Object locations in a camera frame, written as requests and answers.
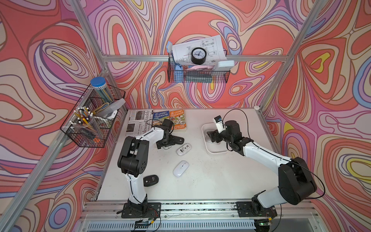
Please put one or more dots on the white upside-down mouse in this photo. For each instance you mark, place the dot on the white upside-down mouse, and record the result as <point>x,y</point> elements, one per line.
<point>184,149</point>

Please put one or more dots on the black wire basket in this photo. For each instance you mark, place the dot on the black wire basket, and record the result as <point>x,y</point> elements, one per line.
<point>177,73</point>
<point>92,101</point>

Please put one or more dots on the white box in basket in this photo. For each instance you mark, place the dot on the white box in basket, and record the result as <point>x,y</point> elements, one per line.
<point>224,65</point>

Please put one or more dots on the white storage tray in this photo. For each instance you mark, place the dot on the white storage tray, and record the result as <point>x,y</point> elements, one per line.
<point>212,148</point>

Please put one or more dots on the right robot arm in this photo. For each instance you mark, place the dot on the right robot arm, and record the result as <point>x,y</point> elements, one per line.
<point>295,181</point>

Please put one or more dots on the black round mouse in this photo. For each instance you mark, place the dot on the black round mouse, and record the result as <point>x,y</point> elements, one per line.
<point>150,180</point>

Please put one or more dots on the blue lid pencil jar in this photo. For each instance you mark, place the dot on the blue lid pencil jar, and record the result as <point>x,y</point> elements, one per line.
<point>101,88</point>

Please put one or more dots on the clear cup with pens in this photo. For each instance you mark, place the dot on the clear cup with pens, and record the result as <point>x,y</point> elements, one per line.
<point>83,122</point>

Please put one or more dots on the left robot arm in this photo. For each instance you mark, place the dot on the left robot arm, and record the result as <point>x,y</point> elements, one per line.
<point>133,160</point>

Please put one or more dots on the white paper sheet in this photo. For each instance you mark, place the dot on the white paper sheet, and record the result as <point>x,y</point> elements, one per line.
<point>212,45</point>

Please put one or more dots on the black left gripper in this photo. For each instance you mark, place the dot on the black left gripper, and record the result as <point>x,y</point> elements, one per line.
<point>171,141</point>

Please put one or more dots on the blue 91-storey treehouse book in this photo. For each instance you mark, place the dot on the blue 91-storey treehouse book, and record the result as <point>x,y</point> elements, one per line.
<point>159,117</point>

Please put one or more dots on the black round clock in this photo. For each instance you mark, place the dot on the black round clock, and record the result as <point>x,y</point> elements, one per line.
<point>198,56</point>

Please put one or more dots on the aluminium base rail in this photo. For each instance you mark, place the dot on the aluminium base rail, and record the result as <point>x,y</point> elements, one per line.
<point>200,216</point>

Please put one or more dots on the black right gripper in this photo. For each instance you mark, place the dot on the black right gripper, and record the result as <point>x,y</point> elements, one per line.
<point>213,135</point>

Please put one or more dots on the orange 13-storey treehouse book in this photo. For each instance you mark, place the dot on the orange 13-storey treehouse book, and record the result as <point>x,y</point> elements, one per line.
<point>178,119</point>

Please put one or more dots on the white mouse on table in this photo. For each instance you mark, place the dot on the white mouse on table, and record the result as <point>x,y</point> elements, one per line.
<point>181,168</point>

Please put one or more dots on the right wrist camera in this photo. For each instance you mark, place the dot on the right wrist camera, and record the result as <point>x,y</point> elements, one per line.
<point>219,124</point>

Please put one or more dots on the black wire basket back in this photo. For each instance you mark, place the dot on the black wire basket back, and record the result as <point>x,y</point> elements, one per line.
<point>177,73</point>

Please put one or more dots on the black wire basket left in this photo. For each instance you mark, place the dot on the black wire basket left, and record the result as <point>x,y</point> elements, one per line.
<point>92,101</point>

